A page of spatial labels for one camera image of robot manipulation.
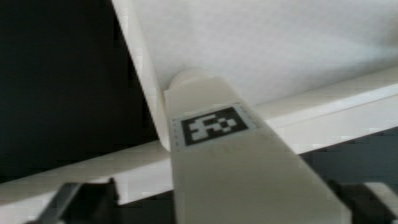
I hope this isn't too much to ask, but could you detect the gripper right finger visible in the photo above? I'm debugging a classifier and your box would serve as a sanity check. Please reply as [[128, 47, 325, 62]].
[[329, 181, 398, 224]]

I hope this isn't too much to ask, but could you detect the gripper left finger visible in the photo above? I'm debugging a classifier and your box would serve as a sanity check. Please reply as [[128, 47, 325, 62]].
[[25, 179, 119, 224]]

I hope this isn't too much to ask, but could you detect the white desk leg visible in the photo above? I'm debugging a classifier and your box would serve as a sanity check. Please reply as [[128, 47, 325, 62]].
[[163, 69, 352, 224]]

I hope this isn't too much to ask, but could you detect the white desk top tray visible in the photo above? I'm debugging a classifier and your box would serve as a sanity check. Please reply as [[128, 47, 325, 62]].
[[110, 0, 398, 151]]

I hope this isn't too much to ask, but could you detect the white L-shaped corner guide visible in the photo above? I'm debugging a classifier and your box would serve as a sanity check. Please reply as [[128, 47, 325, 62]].
[[0, 89, 398, 224]]

